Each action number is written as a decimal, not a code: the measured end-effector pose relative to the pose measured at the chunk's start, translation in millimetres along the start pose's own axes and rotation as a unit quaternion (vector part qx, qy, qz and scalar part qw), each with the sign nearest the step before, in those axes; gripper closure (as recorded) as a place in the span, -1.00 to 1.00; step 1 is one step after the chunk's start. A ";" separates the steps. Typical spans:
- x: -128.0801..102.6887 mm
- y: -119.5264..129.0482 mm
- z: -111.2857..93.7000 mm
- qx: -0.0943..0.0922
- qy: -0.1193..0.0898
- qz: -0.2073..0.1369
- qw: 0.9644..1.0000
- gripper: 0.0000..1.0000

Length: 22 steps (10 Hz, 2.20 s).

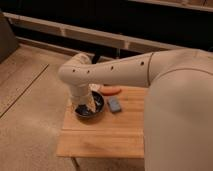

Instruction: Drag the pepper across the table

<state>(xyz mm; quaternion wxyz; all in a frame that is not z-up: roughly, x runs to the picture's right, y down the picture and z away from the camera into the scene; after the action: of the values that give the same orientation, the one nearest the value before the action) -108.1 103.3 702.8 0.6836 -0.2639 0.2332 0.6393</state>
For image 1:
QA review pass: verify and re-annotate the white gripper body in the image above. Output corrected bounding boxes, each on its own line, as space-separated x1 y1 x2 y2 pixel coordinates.
69 84 93 106

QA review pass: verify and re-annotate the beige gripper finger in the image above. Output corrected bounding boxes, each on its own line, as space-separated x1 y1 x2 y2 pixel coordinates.
68 100 75 114
87 97 96 112

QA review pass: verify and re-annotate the orange red pepper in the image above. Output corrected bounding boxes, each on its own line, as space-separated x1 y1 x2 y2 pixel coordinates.
99 86 121 96

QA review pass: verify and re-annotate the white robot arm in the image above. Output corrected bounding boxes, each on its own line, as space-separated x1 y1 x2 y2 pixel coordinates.
58 48 213 171

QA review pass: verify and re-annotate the dark round bowl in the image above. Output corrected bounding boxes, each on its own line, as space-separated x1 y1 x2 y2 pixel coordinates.
75 91 104 118

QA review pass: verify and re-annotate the white snack packet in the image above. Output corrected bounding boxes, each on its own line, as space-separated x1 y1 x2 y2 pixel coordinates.
90 84 101 91

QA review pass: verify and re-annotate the blue sponge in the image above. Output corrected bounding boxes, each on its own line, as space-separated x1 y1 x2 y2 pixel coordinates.
107 97 122 113

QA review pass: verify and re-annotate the black table leg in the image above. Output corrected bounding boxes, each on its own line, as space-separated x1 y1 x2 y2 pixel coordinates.
92 53 101 64

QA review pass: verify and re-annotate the wooden table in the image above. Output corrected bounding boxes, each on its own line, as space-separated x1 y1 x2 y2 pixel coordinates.
56 86 147 168

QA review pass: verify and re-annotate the white shelf rail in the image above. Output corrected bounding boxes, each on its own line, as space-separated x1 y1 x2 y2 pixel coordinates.
3 12 182 53

